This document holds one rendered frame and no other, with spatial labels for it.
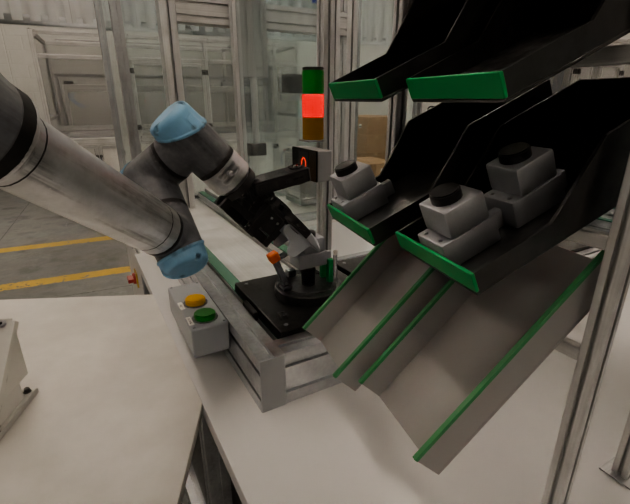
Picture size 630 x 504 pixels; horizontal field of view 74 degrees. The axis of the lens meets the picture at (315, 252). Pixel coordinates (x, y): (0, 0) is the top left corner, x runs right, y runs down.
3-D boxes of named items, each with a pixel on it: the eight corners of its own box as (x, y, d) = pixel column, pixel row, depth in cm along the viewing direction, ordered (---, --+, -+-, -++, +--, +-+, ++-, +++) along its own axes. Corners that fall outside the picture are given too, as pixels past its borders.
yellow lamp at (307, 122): (308, 140, 96) (308, 118, 94) (298, 138, 100) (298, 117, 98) (327, 139, 98) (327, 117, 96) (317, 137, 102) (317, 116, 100)
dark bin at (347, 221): (374, 247, 49) (351, 192, 46) (332, 218, 61) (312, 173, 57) (559, 136, 53) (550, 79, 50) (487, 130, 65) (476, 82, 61)
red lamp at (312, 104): (308, 117, 94) (308, 94, 92) (298, 116, 98) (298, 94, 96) (327, 117, 96) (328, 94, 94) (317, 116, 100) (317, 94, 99)
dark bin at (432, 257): (477, 296, 37) (456, 226, 34) (401, 249, 48) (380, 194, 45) (708, 148, 41) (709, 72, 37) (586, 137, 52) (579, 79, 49)
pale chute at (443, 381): (439, 476, 43) (414, 461, 41) (379, 395, 54) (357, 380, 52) (626, 272, 42) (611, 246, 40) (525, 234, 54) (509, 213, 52)
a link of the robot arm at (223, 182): (224, 145, 74) (240, 150, 67) (242, 163, 76) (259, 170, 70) (196, 177, 73) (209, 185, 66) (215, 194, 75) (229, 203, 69)
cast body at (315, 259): (299, 270, 82) (298, 237, 80) (289, 263, 86) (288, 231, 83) (335, 262, 86) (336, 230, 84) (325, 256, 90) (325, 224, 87)
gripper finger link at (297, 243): (303, 269, 82) (269, 239, 79) (322, 246, 83) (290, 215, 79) (308, 272, 79) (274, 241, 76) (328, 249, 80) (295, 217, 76)
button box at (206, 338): (194, 359, 77) (191, 329, 75) (170, 311, 94) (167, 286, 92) (231, 348, 80) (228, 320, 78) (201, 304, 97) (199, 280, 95)
